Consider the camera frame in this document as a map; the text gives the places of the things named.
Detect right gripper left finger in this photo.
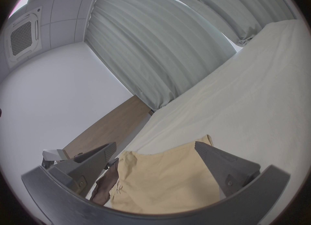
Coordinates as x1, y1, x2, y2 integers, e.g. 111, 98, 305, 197
50, 142, 117, 198

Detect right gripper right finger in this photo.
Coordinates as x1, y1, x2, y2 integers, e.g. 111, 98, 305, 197
195, 142, 261, 199

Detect tan shorts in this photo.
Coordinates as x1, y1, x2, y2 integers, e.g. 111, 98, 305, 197
108, 134, 222, 215

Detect brown garment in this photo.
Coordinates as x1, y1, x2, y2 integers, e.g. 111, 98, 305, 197
91, 163, 120, 206

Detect bed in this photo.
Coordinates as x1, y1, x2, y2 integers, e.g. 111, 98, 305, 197
62, 19, 311, 211

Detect pale green curtain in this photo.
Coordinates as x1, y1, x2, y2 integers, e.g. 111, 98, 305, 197
107, 0, 300, 47
85, 0, 243, 111

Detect white ceiling air conditioner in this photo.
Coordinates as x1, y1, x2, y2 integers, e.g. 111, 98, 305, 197
4, 6, 43, 68

